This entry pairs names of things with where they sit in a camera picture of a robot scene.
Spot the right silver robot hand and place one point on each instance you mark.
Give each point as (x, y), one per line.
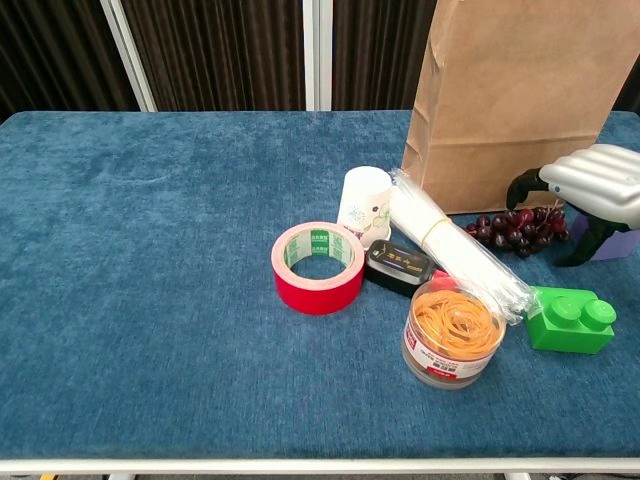
(600, 185)

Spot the dark purple grapes bunch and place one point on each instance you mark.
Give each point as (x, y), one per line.
(520, 232)

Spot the brown paper shopping bag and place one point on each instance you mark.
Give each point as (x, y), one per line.
(500, 100)

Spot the purple foam cube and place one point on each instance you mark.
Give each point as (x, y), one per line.
(617, 247)

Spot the black pleated curtain panel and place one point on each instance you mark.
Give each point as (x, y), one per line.
(50, 50)
(631, 95)
(375, 50)
(225, 50)

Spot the green toy brick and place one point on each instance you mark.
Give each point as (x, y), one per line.
(560, 335)

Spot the small red object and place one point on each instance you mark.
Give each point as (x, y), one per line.
(442, 281)

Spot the black rectangular tin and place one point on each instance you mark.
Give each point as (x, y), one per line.
(395, 265)

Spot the clear tub of rubber bands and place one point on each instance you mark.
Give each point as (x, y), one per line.
(450, 360)

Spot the white printed paper cup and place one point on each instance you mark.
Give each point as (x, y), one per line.
(362, 200)

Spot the red tape roll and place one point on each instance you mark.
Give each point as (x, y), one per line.
(320, 300)

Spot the blue velvet tablecloth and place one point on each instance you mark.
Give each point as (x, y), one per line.
(150, 250)

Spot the white frame post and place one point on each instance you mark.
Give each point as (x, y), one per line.
(127, 55)
(317, 50)

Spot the white table frame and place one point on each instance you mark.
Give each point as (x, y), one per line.
(300, 466)

